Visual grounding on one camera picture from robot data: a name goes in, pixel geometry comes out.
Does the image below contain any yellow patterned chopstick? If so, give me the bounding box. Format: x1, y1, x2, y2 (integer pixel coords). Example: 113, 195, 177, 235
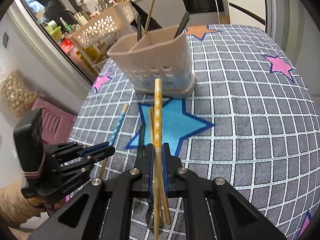
153, 78, 162, 239

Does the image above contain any beige plastic utensil holder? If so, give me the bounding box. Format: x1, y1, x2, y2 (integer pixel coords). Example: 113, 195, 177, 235
107, 25, 196, 99

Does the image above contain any plain bamboo chopstick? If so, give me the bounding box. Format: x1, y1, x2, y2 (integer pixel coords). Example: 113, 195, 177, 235
144, 0, 155, 35
149, 106, 171, 226

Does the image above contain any dark slotted utensil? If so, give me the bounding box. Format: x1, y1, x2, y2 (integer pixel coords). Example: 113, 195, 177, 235
137, 15, 142, 42

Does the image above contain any dark spoon with round bowl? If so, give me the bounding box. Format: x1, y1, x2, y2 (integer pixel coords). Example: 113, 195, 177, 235
137, 124, 154, 233

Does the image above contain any person's left hand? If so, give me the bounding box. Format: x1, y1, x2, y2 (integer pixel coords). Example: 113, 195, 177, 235
0, 178, 45, 229

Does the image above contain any pink plastic stool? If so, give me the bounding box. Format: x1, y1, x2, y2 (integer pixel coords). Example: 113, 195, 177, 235
31, 98, 76, 145

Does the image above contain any grey checkered star tablecloth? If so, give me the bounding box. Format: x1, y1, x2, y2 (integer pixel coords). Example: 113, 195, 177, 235
69, 24, 319, 239

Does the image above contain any beige flower-cutout trolley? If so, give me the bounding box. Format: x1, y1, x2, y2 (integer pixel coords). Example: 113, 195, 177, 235
69, 0, 136, 72

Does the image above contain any white refrigerator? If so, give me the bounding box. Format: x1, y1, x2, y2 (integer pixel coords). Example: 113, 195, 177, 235
227, 0, 266, 30

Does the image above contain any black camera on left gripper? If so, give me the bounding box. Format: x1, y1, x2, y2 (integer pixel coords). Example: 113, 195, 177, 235
13, 108, 46, 179

